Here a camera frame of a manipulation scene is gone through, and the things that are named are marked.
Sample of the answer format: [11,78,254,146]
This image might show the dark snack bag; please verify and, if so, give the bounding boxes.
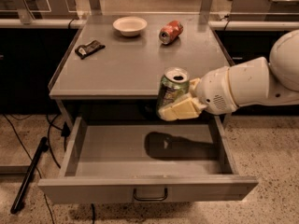
[75,40,106,60]

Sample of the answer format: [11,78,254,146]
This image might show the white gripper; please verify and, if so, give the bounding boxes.
[158,66,237,121]

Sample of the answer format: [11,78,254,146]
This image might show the orange soda can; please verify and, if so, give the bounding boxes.
[159,21,183,45]

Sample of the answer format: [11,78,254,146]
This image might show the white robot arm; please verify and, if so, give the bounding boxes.
[156,30,299,121]

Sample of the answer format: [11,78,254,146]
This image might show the white horizontal rail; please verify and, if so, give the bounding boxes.
[0,18,299,32]

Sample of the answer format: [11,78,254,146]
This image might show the green soda can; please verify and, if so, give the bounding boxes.
[156,67,190,111]

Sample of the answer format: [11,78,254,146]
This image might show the open grey top drawer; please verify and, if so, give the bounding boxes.
[38,117,258,203]

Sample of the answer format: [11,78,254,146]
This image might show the metal drawer handle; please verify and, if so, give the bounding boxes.
[133,188,168,202]

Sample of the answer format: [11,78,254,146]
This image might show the white paper bowl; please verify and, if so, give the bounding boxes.
[113,16,148,37]

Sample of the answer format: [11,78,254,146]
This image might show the black rod on floor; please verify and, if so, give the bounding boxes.
[10,137,48,214]

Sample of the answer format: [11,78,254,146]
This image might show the grey cabinet table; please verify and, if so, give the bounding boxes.
[48,13,249,129]

